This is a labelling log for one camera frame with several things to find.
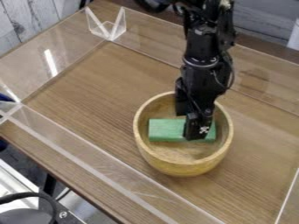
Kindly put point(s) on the green rectangular block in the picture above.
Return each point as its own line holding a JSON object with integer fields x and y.
{"x": 166, "y": 130}

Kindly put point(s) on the brown wooden bowl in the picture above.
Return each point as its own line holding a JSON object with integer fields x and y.
{"x": 180, "y": 159}

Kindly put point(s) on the black metal base plate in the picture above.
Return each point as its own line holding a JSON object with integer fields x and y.
{"x": 47, "y": 214}

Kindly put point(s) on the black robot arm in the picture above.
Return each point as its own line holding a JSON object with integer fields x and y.
{"x": 207, "y": 25}

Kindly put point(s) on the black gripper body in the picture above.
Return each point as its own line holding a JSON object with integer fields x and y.
{"x": 207, "y": 79}

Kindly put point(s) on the clear acrylic corner bracket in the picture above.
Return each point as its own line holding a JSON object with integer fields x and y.
{"x": 107, "y": 30}

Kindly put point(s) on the black table leg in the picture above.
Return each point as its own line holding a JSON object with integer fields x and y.
{"x": 49, "y": 184}

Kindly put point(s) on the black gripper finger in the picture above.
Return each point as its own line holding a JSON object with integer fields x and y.
{"x": 182, "y": 101}
{"x": 199, "y": 127}

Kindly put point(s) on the clear acrylic front barrier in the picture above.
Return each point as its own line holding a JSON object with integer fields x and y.
{"x": 167, "y": 205}

